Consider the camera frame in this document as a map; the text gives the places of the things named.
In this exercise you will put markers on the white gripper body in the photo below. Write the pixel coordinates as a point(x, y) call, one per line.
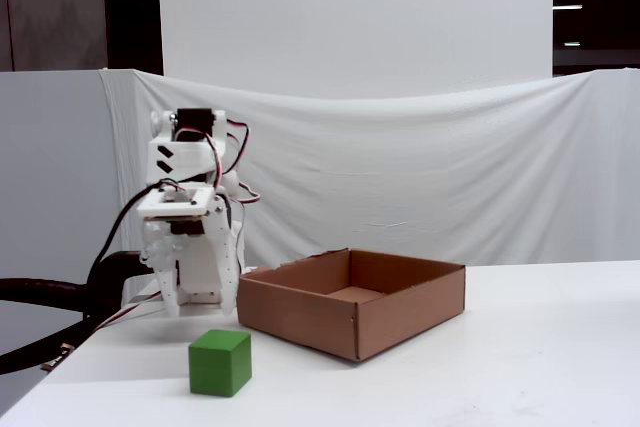
point(199, 272)

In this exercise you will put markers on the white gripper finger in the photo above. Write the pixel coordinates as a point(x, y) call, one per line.
point(169, 292)
point(226, 267)

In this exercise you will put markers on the green wooden cube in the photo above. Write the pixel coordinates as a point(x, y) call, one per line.
point(220, 364)

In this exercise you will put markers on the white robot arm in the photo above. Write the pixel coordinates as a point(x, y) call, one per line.
point(182, 159)

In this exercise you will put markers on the brown cardboard box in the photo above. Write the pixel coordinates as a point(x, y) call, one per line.
point(400, 314)

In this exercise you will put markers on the brown table clamp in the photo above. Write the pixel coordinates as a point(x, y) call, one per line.
point(57, 354)

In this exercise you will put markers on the grey partition board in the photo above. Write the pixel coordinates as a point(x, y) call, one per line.
point(50, 172)

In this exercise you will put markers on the white draped cloth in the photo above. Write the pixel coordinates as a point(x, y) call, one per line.
point(425, 172)

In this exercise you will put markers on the white backdrop panel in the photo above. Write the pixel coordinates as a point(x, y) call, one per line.
point(350, 17)

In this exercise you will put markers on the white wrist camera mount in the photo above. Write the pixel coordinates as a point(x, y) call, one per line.
point(175, 206)

